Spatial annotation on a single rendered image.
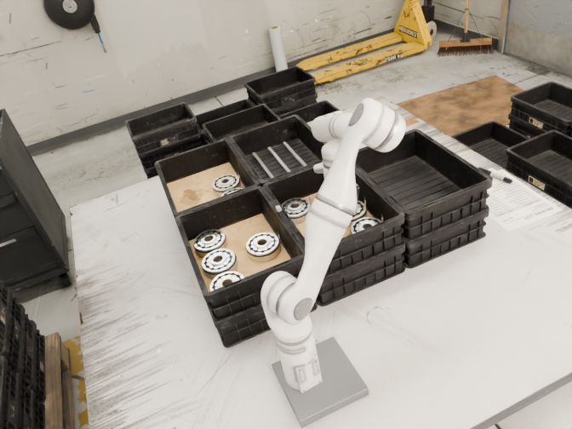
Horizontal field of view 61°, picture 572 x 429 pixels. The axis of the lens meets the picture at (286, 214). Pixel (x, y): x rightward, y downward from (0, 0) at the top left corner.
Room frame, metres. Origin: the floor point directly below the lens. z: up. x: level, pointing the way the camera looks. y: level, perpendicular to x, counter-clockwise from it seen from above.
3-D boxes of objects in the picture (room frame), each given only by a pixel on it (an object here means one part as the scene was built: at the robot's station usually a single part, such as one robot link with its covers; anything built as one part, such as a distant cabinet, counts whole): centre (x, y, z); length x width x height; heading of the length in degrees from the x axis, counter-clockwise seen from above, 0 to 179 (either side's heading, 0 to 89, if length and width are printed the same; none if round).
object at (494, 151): (2.14, -1.17, 0.26); 0.40 x 0.30 x 0.23; 16
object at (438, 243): (1.27, -0.43, 0.76); 0.40 x 0.30 x 0.12; 15
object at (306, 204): (1.28, -0.03, 0.86); 0.10 x 0.10 x 0.01
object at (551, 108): (2.25, -1.55, 0.31); 0.40 x 0.30 x 0.34; 16
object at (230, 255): (1.10, 0.23, 0.86); 0.10 x 0.10 x 0.01
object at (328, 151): (1.21, -0.18, 1.12); 0.09 x 0.07 x 0.15; 102
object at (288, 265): (1.12, 0.15, 0.92); 0.40 x 0.30 x 0.02; 15
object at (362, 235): (1.19, -0.14, 0.92); 0.40 x 0.30 x 0.02; 15
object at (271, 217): (1.12, 0.15, 0.87); 0.40 x 0.30 x 0.11; 15
